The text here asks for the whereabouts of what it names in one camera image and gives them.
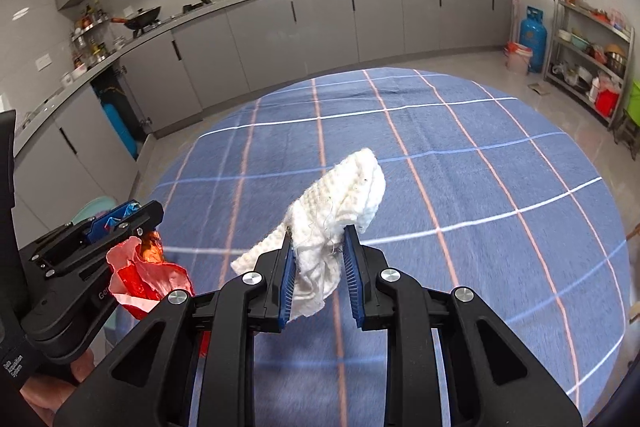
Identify red blue snack wrapper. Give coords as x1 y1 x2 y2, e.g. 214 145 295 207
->
103 227 195 351

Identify grey kitchen cabinets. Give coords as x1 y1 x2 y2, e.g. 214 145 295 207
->
13 0 512 245

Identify person's left hand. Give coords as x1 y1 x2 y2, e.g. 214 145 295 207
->
20 349 96 426

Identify blue plaid tablecloth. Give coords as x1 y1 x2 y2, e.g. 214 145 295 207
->
151 68 630 415

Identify white plastic bucket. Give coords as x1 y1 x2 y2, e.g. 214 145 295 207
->
504 41 533 76

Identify blue gas cylinder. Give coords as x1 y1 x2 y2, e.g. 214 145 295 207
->
518 6 548 72

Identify black wok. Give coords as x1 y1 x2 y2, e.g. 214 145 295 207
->
111 6 162 38

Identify metal storage shelf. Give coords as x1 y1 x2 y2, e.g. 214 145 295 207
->
542 0 634 128

